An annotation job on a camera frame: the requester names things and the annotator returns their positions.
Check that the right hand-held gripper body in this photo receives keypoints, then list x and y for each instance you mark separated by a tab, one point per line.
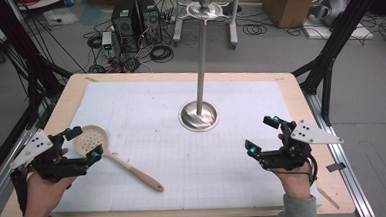
293	151

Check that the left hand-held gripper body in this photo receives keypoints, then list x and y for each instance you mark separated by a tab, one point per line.
47	164

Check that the beige slotted spoon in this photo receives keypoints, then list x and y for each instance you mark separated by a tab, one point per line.
134	173

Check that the steel utensil stand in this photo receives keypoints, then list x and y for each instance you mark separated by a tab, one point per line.
200	71

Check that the person's right hand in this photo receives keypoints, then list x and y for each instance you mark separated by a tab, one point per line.
295	183

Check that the person's left hand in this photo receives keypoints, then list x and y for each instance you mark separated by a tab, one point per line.
42	200

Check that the black tape piece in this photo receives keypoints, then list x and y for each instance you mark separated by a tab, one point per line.
336	167

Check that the brown tape strip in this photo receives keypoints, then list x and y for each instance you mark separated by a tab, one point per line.
329	198

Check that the white grid mat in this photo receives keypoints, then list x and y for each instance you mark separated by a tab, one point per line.
170	163

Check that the small power supply box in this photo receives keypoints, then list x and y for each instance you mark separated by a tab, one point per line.
107	43

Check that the white metal floor stand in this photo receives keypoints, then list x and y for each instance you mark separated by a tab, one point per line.
233	23

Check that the large cardboard box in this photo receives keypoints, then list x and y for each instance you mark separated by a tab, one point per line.
289	6

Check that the black computer tower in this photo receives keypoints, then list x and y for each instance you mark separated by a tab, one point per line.
124	23
150	20

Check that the white flat board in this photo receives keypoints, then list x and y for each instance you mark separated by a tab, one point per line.
357	33

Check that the grey helmet-like device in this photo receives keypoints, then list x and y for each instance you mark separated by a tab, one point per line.
332	9

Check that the aluminium rail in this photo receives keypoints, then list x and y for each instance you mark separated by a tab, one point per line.
4	178
347	167

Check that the black frame strut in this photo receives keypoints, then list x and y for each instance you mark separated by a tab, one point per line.
340	37

